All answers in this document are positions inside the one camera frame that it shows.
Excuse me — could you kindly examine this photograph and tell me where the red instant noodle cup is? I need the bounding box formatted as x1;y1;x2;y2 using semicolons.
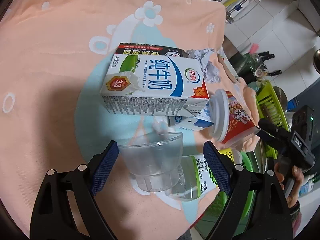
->
216;91;260;148

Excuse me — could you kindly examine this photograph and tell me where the white blue milk carton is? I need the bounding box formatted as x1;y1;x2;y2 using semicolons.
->
169;103;214;131

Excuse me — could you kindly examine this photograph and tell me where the green lime juice bottle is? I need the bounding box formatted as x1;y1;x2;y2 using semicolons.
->
165;154;217;202

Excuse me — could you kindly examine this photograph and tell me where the clear plastic cup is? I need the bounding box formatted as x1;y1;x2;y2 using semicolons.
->
117;132;183;192

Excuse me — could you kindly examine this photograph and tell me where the black white milk carton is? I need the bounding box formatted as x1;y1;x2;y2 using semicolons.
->
100;43;209;116

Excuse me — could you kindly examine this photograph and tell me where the green plastic trash basket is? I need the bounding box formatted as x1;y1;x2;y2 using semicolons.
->
195;151;256;240

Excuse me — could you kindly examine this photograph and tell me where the right hand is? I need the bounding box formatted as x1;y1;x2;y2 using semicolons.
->
273;161;305;209

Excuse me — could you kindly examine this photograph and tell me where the white detergent bottle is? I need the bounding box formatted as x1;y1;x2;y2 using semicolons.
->
299;174;316;197

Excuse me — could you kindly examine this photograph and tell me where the lime green dish rack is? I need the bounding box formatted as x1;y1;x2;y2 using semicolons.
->
254;80;291;159

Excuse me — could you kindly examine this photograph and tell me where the dark green utensil holder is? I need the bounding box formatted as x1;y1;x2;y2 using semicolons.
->
236;53;263;85

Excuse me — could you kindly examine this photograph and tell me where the small white ceramic dish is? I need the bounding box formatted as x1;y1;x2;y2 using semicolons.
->
217;46;240;84

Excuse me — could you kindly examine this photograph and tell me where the peach floral towel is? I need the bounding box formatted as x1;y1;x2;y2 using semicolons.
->
0;0;261;235

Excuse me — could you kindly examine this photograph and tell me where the steel braided hose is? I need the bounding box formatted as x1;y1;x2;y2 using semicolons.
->
224;0;261;25

